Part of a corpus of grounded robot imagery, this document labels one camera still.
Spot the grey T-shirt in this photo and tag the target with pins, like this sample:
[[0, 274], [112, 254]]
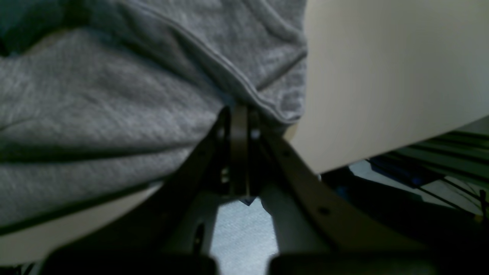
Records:
[[100, 97]]

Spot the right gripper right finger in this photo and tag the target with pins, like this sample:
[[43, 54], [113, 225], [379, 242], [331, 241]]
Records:
[[347, 225]]

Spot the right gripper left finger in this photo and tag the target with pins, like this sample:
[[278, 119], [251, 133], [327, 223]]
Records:
[[165, 234]]

